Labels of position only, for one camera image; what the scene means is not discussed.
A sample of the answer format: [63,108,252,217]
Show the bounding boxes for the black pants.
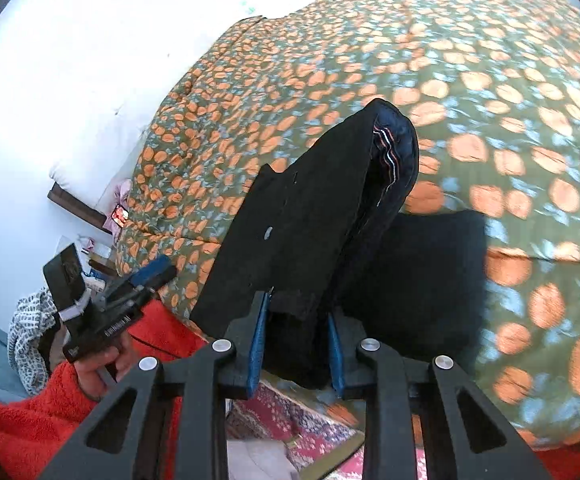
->
[190,99,486,389]

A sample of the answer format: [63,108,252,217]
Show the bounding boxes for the person's left hand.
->
[73,333,138,401]

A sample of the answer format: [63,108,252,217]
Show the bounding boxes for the patterned red rug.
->
[224,376,429,480]

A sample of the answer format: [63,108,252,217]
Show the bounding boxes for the black white woven cloth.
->
[7,287,61,396]

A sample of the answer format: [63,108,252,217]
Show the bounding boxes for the dark wooden shelf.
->
[47,183,110,234]

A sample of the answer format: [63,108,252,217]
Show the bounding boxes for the red fleece sleeve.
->
[0,300,205,479]

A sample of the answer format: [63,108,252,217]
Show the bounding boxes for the green orange floral bedspread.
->
[116,0,580,448]

